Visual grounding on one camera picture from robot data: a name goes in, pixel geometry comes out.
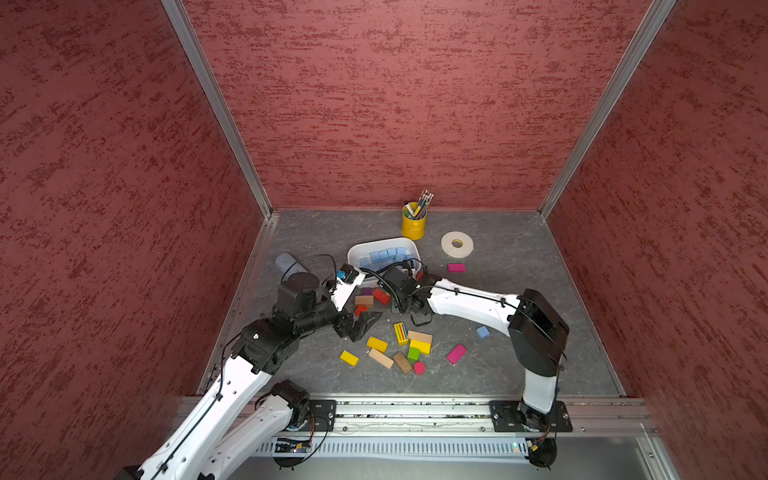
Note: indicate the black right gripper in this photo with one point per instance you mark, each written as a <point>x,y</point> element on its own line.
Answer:
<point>396,306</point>

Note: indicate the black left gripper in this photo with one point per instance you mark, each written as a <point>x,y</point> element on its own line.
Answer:
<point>358,327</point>

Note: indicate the light blue long block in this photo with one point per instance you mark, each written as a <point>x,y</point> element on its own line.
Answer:
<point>401,254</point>

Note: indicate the light blue small cube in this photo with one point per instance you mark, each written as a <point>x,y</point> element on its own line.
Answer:
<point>482,331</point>

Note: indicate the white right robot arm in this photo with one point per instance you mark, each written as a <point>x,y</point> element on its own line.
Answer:
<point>538,333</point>

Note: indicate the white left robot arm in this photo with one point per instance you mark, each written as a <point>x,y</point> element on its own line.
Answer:
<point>209,444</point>

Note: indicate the tan block left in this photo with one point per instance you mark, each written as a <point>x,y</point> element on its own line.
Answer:
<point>364,300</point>

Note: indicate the yellow block centre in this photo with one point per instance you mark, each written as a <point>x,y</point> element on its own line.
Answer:
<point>377,344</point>

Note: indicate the red flat block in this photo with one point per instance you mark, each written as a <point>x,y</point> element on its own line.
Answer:
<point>381,296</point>

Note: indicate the natural wood long block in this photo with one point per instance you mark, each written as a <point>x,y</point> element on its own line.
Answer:
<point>381,358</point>

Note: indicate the striped yellow block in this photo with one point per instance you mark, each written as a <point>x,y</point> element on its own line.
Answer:
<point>401,334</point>

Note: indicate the yellow block front left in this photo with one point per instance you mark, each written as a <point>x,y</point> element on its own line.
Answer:
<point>349,358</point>

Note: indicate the magenta flat block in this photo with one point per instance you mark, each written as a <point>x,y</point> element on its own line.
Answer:
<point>456,268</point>

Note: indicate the tan wood block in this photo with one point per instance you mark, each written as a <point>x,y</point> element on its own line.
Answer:
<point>421,337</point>

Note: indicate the dark wood block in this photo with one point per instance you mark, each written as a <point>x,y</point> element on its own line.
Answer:
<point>403,363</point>

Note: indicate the yellow block beside green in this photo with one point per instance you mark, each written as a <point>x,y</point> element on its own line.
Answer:
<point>422,347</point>

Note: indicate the white tape roll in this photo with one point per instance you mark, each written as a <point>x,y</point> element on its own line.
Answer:
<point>457,245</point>

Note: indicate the white rectangular bowl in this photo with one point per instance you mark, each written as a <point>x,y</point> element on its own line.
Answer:
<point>413,262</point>

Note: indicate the magenta round block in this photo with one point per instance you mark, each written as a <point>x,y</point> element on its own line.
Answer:
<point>419,367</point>

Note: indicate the yellow metal pencil bucket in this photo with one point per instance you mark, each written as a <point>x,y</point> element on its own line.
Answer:
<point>411,228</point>

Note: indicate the bundle of pencils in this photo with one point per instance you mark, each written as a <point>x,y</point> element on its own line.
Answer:
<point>417,210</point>

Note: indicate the magenta block front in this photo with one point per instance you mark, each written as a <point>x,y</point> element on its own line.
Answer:
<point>456,354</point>

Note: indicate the aluminium front rail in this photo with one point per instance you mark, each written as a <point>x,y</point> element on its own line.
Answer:
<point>465,416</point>

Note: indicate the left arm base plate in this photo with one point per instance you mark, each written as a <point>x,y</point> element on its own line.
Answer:
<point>320,417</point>

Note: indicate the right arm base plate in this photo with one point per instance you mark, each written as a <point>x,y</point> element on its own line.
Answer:
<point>514,416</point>

